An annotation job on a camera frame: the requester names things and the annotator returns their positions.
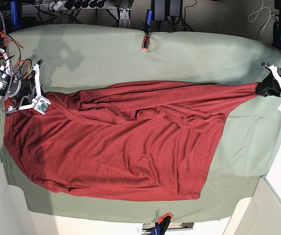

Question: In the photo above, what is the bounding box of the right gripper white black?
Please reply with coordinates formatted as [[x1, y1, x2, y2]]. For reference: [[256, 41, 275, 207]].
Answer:
[[6, 59, 51, 115]]

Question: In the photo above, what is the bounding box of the red long-sleeve T-shirt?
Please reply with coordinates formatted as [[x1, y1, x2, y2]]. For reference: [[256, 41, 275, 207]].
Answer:
[[3, 81, 257, 201]]

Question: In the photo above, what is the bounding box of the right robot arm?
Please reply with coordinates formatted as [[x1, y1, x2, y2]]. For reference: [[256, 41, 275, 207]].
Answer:
[[0, 10, 51, 115]]

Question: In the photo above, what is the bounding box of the green table cloth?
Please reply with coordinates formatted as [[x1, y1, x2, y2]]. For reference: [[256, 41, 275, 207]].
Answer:
[[0, 24, 281, 223]]

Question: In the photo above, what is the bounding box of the white bin left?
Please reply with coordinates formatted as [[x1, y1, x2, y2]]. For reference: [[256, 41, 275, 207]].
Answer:
[[0, 160, 37, 235]]

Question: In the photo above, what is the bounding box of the white bin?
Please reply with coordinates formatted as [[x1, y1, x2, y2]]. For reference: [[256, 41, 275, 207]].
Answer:
[[224, 177, 281, 235], [0, 160, 37, 235]]

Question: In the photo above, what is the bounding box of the white bin right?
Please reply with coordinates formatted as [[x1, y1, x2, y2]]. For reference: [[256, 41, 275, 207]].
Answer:
[[224, 177, 281, 235]]

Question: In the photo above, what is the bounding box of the black power adapter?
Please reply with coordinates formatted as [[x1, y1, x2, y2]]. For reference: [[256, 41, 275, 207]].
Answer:
[[151, 0, 183, 21]]

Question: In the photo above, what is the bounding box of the orange black clamp near edge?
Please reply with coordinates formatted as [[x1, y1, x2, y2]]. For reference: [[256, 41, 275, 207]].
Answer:
[[150, 213, 173, 235]]

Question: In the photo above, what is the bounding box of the blue clamp handle top-right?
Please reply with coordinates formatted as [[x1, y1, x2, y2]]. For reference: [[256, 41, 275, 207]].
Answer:
[[272, 22, 281, 50]]

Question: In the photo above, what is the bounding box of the blue clamp handle top-left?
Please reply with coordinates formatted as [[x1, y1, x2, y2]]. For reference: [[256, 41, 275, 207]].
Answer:
[[9, 0, 21, 31]]

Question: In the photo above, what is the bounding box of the aluminium frame bracket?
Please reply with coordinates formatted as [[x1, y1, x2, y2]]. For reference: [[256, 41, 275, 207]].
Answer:
[[107, 0, 134, 28]]

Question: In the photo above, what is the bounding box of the blue handled clamp top centre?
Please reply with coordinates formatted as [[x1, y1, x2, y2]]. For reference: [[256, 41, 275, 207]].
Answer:
[[142, 9, 153, 50]]

